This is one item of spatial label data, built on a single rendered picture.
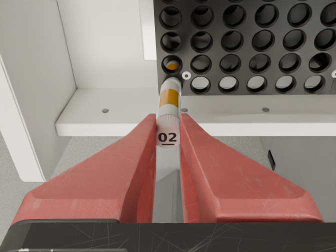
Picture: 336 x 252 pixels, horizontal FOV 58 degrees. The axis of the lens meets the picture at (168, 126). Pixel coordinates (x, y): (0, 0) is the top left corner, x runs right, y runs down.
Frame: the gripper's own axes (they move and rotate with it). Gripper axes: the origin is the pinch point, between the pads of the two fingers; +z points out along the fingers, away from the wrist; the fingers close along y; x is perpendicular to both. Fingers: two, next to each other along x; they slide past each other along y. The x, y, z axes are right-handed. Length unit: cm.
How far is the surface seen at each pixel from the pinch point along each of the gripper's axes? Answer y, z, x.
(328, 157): -25.0, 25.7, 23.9
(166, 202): 1, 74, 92
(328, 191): -25.0, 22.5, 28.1
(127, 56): 3.4, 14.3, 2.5
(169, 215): -1, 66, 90
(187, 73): -1.2, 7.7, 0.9
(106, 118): 4.7, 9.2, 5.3
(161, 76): 0.4, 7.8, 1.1
